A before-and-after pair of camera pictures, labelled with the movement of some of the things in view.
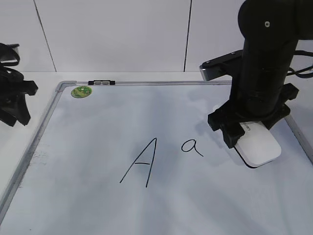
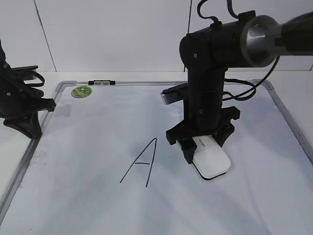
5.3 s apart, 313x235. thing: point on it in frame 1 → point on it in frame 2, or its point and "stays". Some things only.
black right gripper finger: (232, 132) → (189, 147)
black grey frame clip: (98, 82) stays
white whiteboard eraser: (259, 146) → (210, 160)
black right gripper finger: (269, 122) → (222, 136)
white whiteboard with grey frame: (139, 157) stays
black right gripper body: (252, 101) → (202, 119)
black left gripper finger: (15, 109) → (29, 126)
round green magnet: (81, 91) stays
